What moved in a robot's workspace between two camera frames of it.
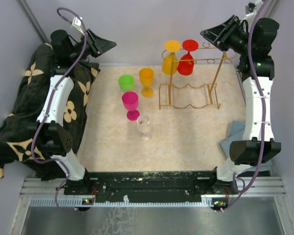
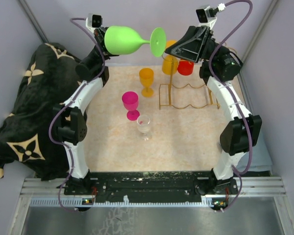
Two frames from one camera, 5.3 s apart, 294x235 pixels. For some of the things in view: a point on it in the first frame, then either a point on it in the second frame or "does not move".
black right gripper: (234, 24) -> (192, 47)
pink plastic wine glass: (130, 100) does not move
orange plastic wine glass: (146, 78) does not move
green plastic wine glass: (126, 82) -> (122, 40)
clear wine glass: (143, 122) does not move
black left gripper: (98, 46) -> (99, 36)
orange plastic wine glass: (170, 62) does not move
